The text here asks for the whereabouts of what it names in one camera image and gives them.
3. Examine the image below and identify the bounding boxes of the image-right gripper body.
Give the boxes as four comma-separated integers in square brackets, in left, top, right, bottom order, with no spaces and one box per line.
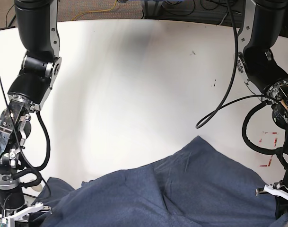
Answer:
[255,170,288,202]

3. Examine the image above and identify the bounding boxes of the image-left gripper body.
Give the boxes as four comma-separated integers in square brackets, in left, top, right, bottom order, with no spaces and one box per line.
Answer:
[0,187,52,227]

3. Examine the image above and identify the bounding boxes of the dark blue t-shirt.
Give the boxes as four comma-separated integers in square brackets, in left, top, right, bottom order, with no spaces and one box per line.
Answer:
[30,137,288,227]

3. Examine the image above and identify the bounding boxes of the red tape rectangle marking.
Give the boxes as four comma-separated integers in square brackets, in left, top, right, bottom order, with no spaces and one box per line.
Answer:
[258,131,278,168]

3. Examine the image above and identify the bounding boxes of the black tripod stand leg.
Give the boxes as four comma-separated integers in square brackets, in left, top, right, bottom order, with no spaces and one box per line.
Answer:
[7,15,16,27]

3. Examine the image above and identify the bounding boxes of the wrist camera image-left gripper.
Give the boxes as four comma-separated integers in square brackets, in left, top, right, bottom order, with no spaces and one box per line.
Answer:
[0,217,15,227]

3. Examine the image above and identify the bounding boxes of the left table cable grommet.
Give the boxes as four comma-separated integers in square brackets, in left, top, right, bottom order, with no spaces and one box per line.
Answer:
[30,183,43,192]

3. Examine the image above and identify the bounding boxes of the yellow cable on floor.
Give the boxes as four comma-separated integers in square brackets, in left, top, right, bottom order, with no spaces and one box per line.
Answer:
[71,0,118,21]

